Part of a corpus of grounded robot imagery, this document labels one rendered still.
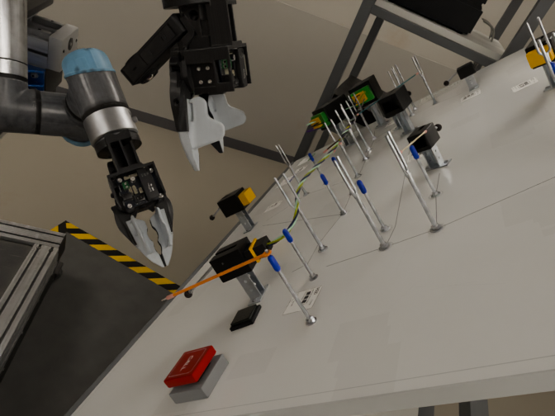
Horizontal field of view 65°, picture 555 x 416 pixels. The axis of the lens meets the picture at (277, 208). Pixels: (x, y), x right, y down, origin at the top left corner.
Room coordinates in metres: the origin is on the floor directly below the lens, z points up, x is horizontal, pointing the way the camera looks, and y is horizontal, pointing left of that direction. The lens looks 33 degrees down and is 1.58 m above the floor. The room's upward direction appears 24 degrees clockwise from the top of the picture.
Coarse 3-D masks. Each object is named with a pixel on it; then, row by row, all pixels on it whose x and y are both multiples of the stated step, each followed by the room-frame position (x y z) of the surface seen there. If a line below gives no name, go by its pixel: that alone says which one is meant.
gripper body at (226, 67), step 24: (168, 0) 0.52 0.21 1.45; (192, 0) 0.52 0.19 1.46; (216, 0) 0.53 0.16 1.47; (192, 24) 0.53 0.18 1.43; (216, 24) 0.53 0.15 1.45; (192, 48) 0.53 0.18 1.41; (216, 48) 0.51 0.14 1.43; (240, 48) 0.56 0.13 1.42; (192, 72) 0.52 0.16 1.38; (216, 72) 0.51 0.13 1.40; (240, 72) 0.54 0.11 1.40; (192, 96) 0.52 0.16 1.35
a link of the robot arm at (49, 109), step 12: (48, 96) 0.62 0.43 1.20; (60, 96) 0.64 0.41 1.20; (48, 108) 0.60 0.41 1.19; (60, 108) 0.62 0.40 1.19; (48, 120) 0.60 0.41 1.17; (60, 120) 0.61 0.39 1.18; (72, 120) 0.62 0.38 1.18; (48, 132) 0.60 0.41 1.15; (60, 132) 0.61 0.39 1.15; (72, 132) 0.62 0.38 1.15; (84, 132) 0.63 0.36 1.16; (84, 144) 0.66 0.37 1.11
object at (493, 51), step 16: (368, 0) 1.50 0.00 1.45; (384, 0) 1.55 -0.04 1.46; (512, 0) 2.00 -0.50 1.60; (544, 0) 1.44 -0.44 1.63; (368, 16) 1.52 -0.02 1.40; (384, 16) 1.50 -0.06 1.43; (400, 16) 1.53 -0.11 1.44; (416, 16) 1.52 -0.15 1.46; (512, 16) 1.99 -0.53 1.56; (528, 16) 1.46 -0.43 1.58; (352, 32) 1.50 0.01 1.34; (416, 32) 1.48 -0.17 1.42; (432, 32) 1.48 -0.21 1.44; (448, 32) 1.50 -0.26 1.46; (480, 32) 1.98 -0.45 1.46; (496, 32) 1.99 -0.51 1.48; (528, 32) 1.44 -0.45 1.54; (352, 48) 1.50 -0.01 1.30; (368, 48) 2.05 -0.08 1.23; (448, 48) 1.47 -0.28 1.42; (464, 48) 1.46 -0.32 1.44; (480, 48) 1.49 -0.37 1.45; (496, 48) 1.63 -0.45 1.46; (512, 48) 1.44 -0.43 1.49; (336, 64) 1.50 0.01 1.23; (480, 64) 1.99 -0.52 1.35; (336, 80) 1.50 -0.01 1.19; (352, 128) 1.52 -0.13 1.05; (304, 144) 1.50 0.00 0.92; (320, 144) 2.05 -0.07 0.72
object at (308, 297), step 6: (312, 288) 0.46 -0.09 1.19; (318, 288) 0.46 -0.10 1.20; (300, 294) 0.46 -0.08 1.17; (306, 294) 0.45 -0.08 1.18; (312, 294) 0.45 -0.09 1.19; (318, 294) 0.44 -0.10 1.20; (294, 300) 0.45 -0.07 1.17; (306, 300) 0.43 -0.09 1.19; (312, 300) 0.43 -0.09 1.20; (288, 306) 0.43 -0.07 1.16; (294, 306) 0.43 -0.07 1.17; (306, 306) 0.42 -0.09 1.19; (312, 306) 0.41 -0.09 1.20; (288, 312) 0.42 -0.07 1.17; (294, 312) 0.42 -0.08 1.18
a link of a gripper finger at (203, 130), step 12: (192, 108) 0.50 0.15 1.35; (204, 108) 0.50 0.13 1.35; (192, 120) 0.50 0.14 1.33; (204, 120) 0.49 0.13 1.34; (180, 132) 0.48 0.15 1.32; (192, 132) 0.49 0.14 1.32; (204, 132) 0.49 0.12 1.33; (216, 132) 0.49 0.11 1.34; (192, 144) 0.48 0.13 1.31; (204, 144) 0.48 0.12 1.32; (192, 156) 0.48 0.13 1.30
